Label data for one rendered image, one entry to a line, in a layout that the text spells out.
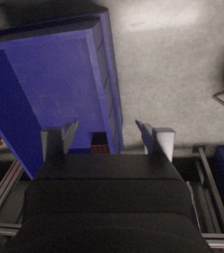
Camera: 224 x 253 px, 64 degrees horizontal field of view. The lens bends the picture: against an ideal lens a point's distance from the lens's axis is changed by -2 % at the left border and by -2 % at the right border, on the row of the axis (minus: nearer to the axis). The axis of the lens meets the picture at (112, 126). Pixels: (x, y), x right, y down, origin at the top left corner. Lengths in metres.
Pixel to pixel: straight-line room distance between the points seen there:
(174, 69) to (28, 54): 0.63
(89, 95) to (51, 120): 0.23
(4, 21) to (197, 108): 1.03
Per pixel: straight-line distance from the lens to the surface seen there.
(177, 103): 1.04
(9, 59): 0.81
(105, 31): 0.65
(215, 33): 0.94
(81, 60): 0.70
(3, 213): 1.59
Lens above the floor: 0.85
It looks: 49 degrees down
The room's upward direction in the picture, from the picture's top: 171 degrees counter-clockwise
